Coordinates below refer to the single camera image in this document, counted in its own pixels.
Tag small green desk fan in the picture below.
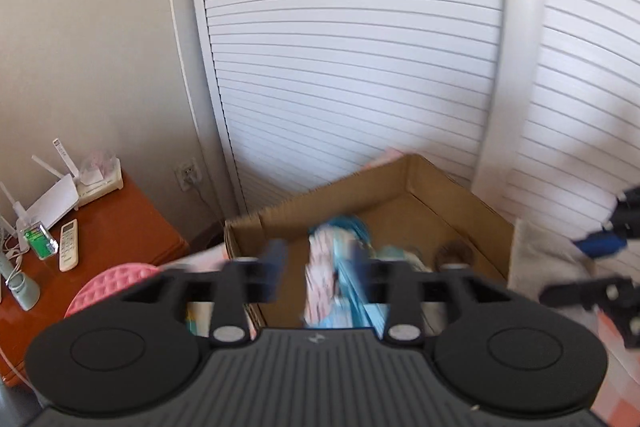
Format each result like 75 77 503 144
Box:
0 252 41 310

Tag white remote control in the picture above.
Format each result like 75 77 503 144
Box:
58 219 80 272

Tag pink checkered tablecloth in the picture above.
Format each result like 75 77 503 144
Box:
165 148 640 413

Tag white wall socket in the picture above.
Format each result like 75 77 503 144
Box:
175 159 203 192

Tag green white small box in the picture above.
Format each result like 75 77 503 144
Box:
19 219 59 260

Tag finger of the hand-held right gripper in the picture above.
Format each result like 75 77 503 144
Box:
541 276 640 350
574 187 640 259

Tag white wifi router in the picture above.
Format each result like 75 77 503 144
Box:
0 138 82 235

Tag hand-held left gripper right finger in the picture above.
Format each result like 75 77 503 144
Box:
350 242 511 343

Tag wooden nightstand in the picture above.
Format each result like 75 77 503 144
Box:
0 172 191 388

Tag grey cloth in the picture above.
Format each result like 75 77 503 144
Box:
507 218 608 308

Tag rainbow pop bubble toy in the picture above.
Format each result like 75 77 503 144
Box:
64 262 163 320

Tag brown scrunchie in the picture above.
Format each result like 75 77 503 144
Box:
436 243 475 270

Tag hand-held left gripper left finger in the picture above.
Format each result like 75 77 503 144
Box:
120 239 291 348

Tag blue face mask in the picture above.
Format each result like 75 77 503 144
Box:
301 227 396 333

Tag cardboard box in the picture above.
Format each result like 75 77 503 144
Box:
224 153 516 333

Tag white louvered closet door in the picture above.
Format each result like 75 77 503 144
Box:
185 0 508 228
475 0 640 288

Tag white plastic tray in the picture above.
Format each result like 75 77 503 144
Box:
75 150 124 202

